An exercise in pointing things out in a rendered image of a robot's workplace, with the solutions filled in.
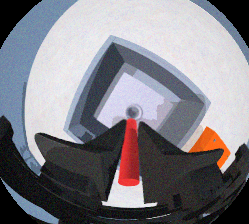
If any red peg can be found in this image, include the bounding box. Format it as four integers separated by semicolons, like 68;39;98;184
118;118;140;187

